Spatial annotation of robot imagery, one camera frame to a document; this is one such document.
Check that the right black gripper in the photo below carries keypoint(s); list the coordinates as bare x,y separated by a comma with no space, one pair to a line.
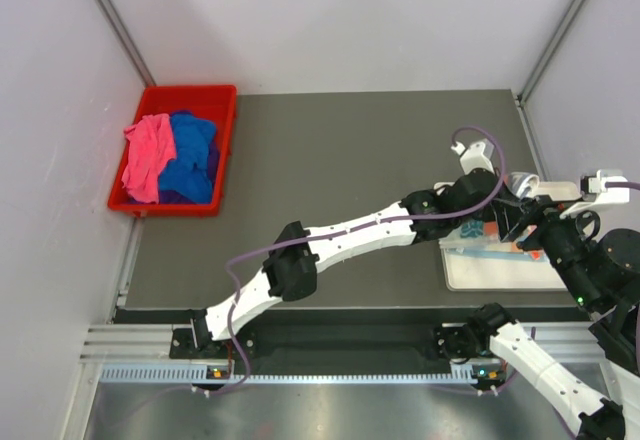
512,215

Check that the beige rabbit letter towel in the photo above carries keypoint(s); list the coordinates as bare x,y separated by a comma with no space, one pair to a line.
523,186

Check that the blue polka dot towel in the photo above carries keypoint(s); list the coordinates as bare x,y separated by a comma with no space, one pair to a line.
493,250

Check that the dark blue towel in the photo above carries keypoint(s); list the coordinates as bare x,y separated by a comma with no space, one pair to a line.
187,160

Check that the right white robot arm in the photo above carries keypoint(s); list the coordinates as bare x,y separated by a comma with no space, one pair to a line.
600,272

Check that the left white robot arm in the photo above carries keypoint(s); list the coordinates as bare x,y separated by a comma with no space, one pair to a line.
287,271

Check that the white plastic tray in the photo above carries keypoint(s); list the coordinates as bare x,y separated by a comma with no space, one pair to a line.
464,273

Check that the purple towel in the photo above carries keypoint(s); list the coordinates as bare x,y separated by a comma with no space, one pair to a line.
215,157

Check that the pink towel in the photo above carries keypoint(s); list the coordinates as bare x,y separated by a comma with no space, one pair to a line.
151,146

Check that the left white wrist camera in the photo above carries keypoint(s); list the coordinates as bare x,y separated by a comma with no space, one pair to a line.
477,155

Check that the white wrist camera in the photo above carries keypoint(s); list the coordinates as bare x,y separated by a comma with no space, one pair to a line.
604,189
477,155

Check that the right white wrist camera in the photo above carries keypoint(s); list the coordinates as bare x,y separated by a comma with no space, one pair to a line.
604,189

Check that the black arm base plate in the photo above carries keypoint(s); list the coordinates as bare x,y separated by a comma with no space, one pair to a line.
346,339

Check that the aluminium frame rail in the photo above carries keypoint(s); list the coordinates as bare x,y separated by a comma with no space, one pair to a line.
566,341

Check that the grey slotted cable duct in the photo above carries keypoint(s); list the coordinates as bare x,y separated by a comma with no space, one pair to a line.
205,374

